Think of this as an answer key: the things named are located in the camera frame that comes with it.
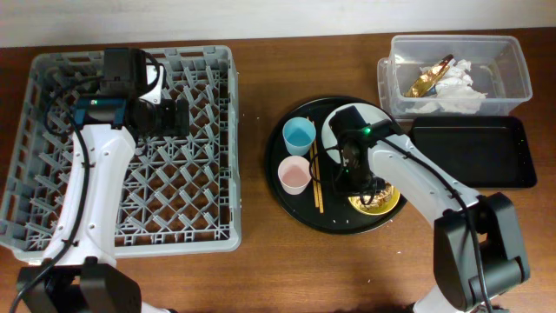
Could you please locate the food scraps pile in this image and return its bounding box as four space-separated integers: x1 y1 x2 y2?
351 183 398 211

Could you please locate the yellow plastic bowl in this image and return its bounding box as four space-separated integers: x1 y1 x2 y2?
348 183 401 216

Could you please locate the pink plastic cup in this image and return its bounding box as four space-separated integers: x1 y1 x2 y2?
277 156 312 196

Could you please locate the light blue plastic cup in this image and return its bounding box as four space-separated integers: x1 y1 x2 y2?
282 117 316 156

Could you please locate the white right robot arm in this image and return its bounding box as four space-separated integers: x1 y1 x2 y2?
321 103 530 312

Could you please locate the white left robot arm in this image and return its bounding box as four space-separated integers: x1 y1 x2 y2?
10 48 189 312

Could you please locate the grey plastic dishwasher rack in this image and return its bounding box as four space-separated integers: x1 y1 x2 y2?
1 45 242 264

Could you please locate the clear plastic waste bin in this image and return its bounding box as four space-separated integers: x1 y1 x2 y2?
377 35 533 120

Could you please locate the left wooden chopstick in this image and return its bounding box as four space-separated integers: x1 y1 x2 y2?
307 117 321 210

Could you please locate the wooden chopstick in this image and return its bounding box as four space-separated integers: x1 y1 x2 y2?
311 139 324 214
307 117 321 210

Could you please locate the round black tray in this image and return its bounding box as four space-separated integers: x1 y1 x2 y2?
264 97 407 235

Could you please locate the right wooden chopstick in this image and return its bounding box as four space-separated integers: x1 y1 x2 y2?
311 139 324 214

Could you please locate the grey round plate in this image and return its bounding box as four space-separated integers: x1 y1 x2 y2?
321 103 392 149

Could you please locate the gold foil wrapper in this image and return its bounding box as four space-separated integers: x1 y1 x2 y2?
403 54 453 97

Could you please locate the crumpled white tissue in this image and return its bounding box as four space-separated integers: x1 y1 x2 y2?
405 59 487 114

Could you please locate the black rectangular tray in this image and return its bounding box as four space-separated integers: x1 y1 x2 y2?
409 117 537 189

